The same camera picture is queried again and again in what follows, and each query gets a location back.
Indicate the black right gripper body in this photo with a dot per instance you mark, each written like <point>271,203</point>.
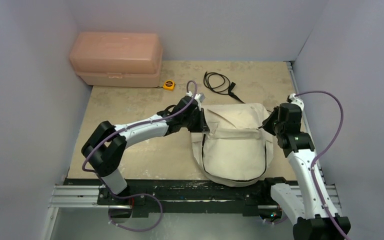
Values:
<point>271,121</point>

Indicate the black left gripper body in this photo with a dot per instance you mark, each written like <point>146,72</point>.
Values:
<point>194,123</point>

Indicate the beige canvas backpack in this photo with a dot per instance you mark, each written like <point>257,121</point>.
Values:
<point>235,151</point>

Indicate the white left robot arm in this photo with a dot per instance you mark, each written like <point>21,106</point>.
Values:
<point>105,147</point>

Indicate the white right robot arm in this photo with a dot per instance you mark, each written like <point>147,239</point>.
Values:
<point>314,216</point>

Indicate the yellow tape measure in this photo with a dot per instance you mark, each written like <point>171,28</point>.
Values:
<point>169,85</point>

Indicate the pink plastic storage box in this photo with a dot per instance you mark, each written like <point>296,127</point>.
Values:
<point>118,59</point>

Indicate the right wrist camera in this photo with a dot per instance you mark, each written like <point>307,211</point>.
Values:
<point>294,99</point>

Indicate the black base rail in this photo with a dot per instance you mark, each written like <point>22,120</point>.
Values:
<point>171,196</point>

